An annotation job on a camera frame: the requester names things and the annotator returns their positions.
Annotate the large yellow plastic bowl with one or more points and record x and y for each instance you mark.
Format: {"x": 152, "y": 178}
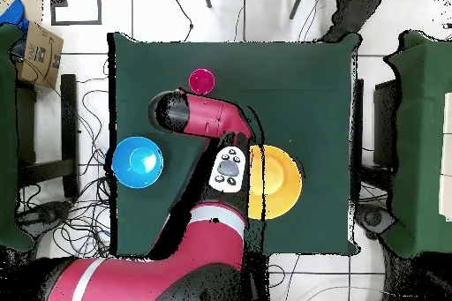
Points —
{"x": 279, "y": 181}

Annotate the red plastic cup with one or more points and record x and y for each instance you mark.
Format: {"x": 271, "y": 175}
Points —
{"x": 201, "y": 80}

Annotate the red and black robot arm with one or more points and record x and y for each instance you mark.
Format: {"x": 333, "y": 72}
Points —
{"x": 212, "y": 117}

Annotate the large blue plastic bowl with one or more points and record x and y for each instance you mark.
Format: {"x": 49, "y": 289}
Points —
{"x": 137, "y": 162}

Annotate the dark green tablecloth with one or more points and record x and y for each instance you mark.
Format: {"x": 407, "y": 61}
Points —
{"x": 300, "y": 68}

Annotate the person's leg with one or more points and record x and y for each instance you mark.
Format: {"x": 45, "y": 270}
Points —
{"x": 353, "y": 8}

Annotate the green cloth on side table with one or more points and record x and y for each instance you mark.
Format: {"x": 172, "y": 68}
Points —
{"x": 7, "y": 138}
{"x": 420, "y": 138}

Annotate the printed cardboard box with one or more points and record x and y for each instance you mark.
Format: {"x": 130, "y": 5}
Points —
{"x": 39, "y": 57}

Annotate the plain cardboard box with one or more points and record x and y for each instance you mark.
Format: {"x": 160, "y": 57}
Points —
{"x": 33, "y": 8}

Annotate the blue bag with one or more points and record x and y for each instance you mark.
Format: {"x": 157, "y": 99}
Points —
{"x": 14, "y": 15}

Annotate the black stool frame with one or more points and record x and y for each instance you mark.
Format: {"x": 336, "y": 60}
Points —
{"x": 69, "y": 121}

